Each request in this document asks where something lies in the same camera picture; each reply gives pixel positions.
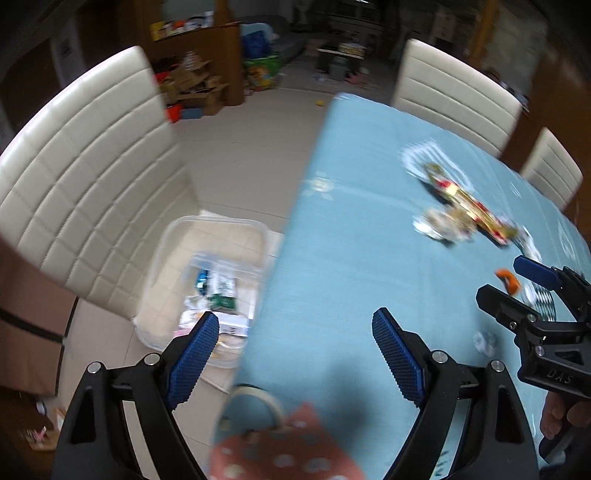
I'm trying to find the clear plastic tray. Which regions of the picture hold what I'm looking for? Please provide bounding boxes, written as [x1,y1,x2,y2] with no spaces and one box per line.
[191,251,263,282]

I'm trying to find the colourful shopping bag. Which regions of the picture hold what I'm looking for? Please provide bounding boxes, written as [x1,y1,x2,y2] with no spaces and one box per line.
[244,54,283,89]

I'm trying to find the low coffee table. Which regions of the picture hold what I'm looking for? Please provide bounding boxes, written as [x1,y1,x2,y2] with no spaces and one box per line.
[316,41,366,79]

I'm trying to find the white quilted dining chair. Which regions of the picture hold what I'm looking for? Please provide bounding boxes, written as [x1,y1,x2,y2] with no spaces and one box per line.
[0,45,200,320]
[392,38,523,158]
[520,128,584,212]

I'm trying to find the clear plastic bin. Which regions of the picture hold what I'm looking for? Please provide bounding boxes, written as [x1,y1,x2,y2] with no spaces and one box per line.
[133,215,270,370]

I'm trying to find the pile of cardboard boxes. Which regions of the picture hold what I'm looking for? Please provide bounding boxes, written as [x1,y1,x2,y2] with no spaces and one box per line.
[156,58,228,117]

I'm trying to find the person's right hand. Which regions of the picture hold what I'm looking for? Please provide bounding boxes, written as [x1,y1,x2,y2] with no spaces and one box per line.
[540,394,591,441]

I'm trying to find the blue bag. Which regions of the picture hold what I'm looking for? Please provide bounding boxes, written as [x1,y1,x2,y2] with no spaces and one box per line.
[241,23,274,60]

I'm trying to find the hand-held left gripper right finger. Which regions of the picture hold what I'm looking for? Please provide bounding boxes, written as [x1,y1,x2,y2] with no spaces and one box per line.
[372,308,541,480]

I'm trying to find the green white paper bag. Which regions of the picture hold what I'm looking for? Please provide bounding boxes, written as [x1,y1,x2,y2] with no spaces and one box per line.
[210,272,239,311]

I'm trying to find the brown box with black tape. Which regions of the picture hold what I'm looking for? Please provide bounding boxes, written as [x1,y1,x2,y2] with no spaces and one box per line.
[0,237,79,402]

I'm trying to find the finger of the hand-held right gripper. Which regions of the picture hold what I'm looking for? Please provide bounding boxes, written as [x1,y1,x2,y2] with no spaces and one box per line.
[475,283,541,331]
[513,256,583,288]

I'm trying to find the red gold snack wrapper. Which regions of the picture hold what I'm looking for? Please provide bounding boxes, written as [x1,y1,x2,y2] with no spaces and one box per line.
[422,164,520,245]

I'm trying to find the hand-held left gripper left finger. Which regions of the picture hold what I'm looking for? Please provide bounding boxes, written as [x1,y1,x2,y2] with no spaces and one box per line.
[53,311,221,480]

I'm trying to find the orange peel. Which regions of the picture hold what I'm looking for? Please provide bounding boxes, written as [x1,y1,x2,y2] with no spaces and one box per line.
[496,269,522,296]

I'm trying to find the blue printed tablecloth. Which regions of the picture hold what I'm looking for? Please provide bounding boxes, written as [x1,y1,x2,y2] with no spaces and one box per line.
[210,91,591,480]

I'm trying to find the silver blister pack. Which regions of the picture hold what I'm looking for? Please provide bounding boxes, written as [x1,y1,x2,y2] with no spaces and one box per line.
[510,233,543,264]

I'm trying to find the crumpled clear wrapper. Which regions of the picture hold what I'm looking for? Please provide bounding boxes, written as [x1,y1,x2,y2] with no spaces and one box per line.
[412,207,477,244]

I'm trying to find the wooden cabinet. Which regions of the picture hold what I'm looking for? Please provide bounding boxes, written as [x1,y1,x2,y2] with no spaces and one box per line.
[148,18,245,108]

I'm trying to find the white ribbed cap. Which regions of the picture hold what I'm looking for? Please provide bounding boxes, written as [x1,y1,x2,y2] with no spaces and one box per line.
[521,281,555,320]

